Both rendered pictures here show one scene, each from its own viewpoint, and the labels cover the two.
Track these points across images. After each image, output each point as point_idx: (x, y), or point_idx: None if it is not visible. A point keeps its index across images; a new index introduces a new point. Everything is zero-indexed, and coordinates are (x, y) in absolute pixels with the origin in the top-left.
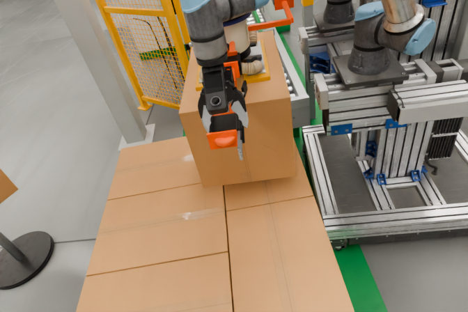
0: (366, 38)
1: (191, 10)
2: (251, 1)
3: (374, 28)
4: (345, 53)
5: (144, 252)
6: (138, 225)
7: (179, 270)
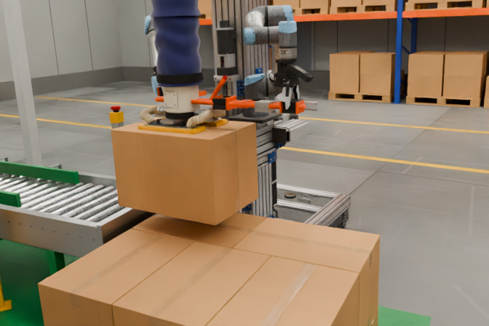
0: (260, 92)
1: (294, 31)
2: None
3: (265, 84)
4: None
5: (220, 291)
6: (181, 289)
7: (261, 278)
